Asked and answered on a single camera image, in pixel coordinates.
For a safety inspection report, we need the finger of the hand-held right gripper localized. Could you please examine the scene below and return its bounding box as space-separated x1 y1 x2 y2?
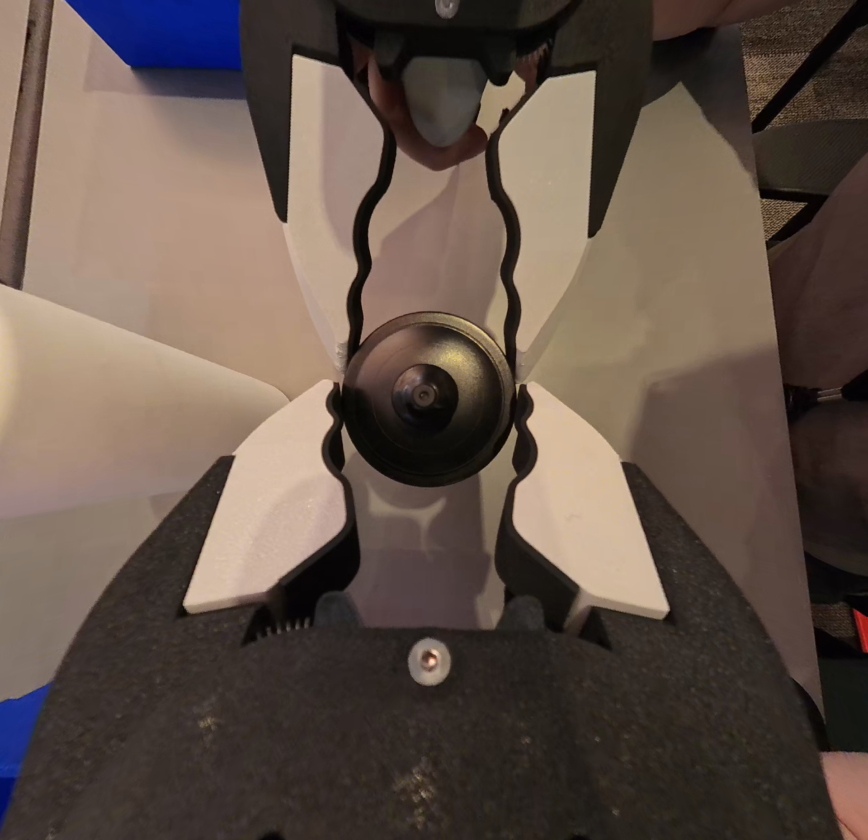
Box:
485 70 598 383
278 52 397 373

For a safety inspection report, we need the black bottle lid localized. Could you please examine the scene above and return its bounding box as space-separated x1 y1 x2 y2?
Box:
339 311 516 488

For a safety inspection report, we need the white plastic bottle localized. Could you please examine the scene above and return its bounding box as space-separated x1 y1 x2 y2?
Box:
0 284 292 519

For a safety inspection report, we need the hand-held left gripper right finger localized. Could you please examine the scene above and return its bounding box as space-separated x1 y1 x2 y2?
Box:
495 381 671 620

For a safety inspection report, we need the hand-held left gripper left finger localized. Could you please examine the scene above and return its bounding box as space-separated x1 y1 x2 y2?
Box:
183 381 358 617

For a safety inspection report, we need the person's left forearm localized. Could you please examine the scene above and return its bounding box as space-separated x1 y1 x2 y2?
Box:
819 750 868 840

